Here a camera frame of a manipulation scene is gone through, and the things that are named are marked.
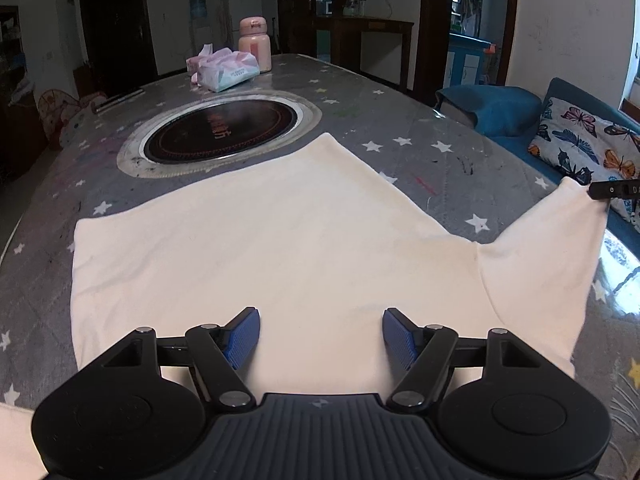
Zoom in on dark wooden door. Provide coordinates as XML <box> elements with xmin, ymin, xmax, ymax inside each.
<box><xmin>79</xmin><ymin>0</ymin><xmax>157</xmax><ymax>96</ymax></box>

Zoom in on blue sofa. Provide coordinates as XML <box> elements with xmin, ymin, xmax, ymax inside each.
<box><xmin>434</xmin><ymin>77</ymin><xmax>640</xmax><ymax>256</ymax></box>

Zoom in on pink tissue pack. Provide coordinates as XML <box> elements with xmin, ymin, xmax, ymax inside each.
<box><xmin>186</xmin><ymin>44</ymin><xmax>260</xmax><ymax>93</ymax></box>

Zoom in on water dispenser with blue bottle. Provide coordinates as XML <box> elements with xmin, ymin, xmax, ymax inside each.
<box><xmin>189</xmin><ymin>0</ymin><xmax>214</xmax><ymax>54</ymax></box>

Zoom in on pink cartoon folding item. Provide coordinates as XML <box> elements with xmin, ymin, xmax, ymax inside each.
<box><xmin>37</xmin><ymin>89</ymin><xmax>106</xmax><ymax>150</ymax></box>

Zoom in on white refrigerator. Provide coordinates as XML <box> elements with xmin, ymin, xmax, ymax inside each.
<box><xmin>226</xmin><ymin>0</ymin><xmax>262</xmax><ymax>48</ymax></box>

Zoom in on dark wooden side table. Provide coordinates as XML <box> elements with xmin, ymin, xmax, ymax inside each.
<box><xmin>314</xmin><ymin>16</ymin><xmax>413</xmax><ymax>90</ymax></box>

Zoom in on butterfly print pillow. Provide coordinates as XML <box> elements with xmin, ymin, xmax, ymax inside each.
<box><xmin>527</xmin><ymin>96</ymin><xmax>640</xmax><ymax>221</ymax></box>

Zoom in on black flat bar on table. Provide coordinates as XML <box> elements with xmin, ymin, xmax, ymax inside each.
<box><xmin>92</xmin><ymin>88</ymin><xmax>145</xmax><ymax>115</ymax></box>

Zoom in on round black induction cooktop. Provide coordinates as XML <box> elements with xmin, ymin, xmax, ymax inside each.
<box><xmin>117</xmin><ymin>90</ymin><xmax>322</xmax><ymax>179</ymax></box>

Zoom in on pink thermos bottle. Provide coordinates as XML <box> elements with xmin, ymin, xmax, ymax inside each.
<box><xmin>239</xmin><ymin>16</ymin><xmax>272</xmax><ymax>73</ymax></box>

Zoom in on cream sweatshirt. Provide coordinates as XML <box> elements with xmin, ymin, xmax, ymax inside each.
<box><xmin>0</xmin><ymin>131</ymin><xmax>612</xmax><ymax>480</ymax></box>

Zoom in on grey star tablecloth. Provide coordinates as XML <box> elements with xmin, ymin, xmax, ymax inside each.
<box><xmin>1</xmin><ymin>55</ymin><xmax>639</xmax><ymax>479</ymax></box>

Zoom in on blue white cabinet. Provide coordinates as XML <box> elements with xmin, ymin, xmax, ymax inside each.
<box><xmin>442</xmin><ymin>32</ymin><xmax>497</xmax><ymax>88</ymax></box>

